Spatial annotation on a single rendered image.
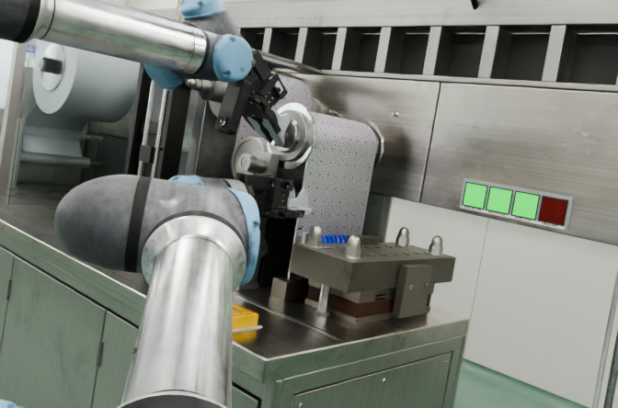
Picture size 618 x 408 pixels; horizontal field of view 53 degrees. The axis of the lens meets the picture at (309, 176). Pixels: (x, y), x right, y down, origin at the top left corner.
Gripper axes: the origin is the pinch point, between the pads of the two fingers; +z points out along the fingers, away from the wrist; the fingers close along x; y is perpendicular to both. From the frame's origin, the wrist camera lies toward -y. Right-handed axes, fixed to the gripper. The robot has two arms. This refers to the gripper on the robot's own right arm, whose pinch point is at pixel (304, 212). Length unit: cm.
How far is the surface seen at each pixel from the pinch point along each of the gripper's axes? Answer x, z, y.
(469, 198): -22.8, 29.4, 8.5
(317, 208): -0.3, 3.7, 1.2
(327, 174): -0.2, 5.2, 9.0
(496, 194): -29.0, 29.4, 10.7
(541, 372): 35, 263, -94
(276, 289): 0.6, -4.4, -17.3
